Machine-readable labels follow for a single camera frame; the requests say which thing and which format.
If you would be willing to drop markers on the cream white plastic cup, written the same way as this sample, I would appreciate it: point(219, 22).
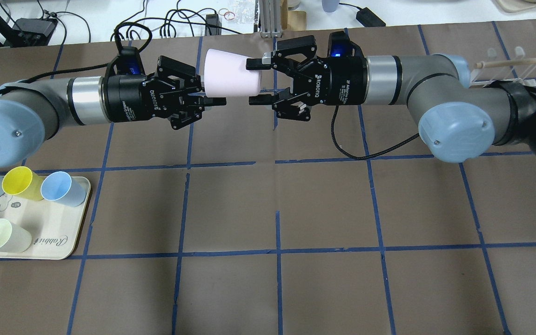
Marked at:
point(13, 238)

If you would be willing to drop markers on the light blue cup near centre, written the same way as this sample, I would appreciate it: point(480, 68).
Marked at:
point(64, 189)

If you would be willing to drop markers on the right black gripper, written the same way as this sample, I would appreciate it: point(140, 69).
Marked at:
point(342, 81)

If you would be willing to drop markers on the cream rabbit tray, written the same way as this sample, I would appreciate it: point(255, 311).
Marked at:
point(54, 227)

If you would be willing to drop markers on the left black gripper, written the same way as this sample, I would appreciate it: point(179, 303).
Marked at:
point(126, 97)

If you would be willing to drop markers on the blue cup on desk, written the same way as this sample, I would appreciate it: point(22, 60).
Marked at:
point(330, 6)

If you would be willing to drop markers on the aluminium frame post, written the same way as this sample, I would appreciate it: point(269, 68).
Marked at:
point(269, 18)

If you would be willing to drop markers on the yellow plastic cup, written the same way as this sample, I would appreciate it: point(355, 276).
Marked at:
point(22, 182)

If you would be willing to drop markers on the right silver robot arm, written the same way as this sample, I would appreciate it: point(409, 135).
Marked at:
point(455, 121)

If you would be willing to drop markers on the wooden mug tree stand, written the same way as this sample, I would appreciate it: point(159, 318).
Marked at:
point(292, 19)

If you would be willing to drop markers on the black power adapter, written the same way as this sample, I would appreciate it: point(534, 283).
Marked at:
point(367, 18)

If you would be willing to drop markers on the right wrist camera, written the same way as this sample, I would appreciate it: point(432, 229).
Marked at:
point(340, 45)

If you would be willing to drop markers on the pink plastic cup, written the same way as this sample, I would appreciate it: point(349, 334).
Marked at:
point(225, 75)

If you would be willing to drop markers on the white wire cup rack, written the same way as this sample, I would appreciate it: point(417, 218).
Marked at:
point(521, 68)

